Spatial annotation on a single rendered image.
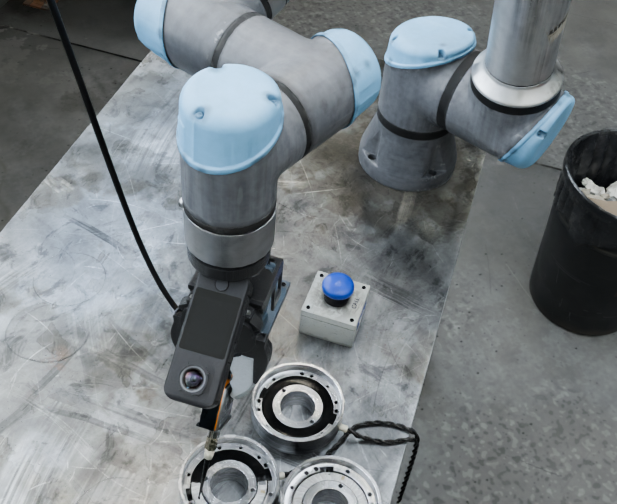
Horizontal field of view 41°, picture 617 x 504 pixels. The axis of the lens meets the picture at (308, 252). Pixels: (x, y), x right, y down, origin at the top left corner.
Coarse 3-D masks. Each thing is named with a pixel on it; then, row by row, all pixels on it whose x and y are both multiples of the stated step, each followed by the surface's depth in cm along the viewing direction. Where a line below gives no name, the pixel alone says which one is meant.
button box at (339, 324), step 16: (320, 272) 107; (320, 288) 105; (368, 288) 106; (304, 304) 103; (320, 304) 103; (336, 304) 103; (352, 304) 104; (304, 320) 104; (320, 320) 103; (336, 320) 102; (352, 320) 102; (320, 336) 105; (336, 336) 104; (352, 336) 103
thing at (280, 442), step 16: (272, 368) 97; (288, 368) 98; (304, 368) 98; (320, 368) 97; (256, 384) 95; (336, 384) 96; (256, 400) 95; (288, 400) 97; (304, 400) 97; (320, 400) 96; (336, 400) 96; (256, 416) 92; (336, 416) 94; (272, 432) 91; (320, 432) 93; (336, 432) 94; (288, 448) 92; (304, 448) 92; (320, 448) 93
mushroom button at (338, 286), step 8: (336, 272) 103; (328, 280) 102; (336, 280) 102; (344, 280) 102; (352, 280) 103; (328, 288) 101; (336, 288) 101; (344, 288) 101; (352, 288) 102; (328, 296) 102; (336, 296) 101; (344, 296) 101
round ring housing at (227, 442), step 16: (224, 448) 91; (256, 448) 90; (192, 464) 89; (224, 464) 89; (240, 464) 89; (272, 464) 89; (208, 480) 88; (224, 480) 91; (240, 480) 91; (272, 480) 88; (208, 496) 87; (272, 496) 87
